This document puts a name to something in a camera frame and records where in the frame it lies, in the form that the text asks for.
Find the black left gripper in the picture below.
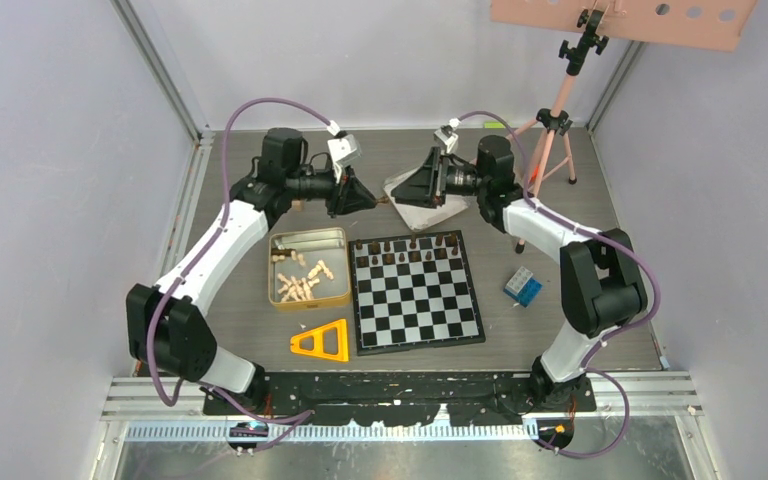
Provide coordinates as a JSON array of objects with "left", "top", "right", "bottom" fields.
[{"left": 287, "top": 162, "right": 376, "bottom": 219}]

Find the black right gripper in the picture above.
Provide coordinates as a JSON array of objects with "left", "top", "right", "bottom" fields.
[{"left": 393, "top": 147, "right": 490, "bottom": 210}]

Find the tin lid with bears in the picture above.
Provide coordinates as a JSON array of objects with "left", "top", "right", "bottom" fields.
[{"left": 382, "top": 169, "right": 472, "bottom": 232}]

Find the gold tin box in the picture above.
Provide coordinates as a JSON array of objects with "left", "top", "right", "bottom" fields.
[{"left": 267, "top": 227, "right": 351, "bottom": 312}]

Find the black white folding chessboard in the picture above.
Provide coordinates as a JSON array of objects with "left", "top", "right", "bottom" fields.
[{"left": 348, "top": 230, "right": 486, "bottom": 356}]

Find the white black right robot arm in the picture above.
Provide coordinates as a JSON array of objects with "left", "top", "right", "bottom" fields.
[{"left": 390, "top": 135, "right": 648, "bottom": 411}]

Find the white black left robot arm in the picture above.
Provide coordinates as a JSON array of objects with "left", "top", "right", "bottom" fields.
[{"left": 125, "top": 128, "right": 377, "bottom": 414}]

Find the blue white lego block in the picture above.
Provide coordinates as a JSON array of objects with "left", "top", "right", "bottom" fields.
[{"left": 503, "top": 266, "right": 543, "bottom": 307}]

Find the yellow triangular toy frame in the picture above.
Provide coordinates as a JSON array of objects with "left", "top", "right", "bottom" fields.
[{"left": 289, "top": 318, "right": 350, "bottom": 363}]

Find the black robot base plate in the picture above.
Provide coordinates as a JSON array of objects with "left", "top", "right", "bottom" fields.
[{"left": 201, "top": 369, "right": 597, "bottom": 429}]

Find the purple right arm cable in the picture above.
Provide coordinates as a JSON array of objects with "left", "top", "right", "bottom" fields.
[{"left": 456, "top": 111, "right": 662, "bottom": 461}]

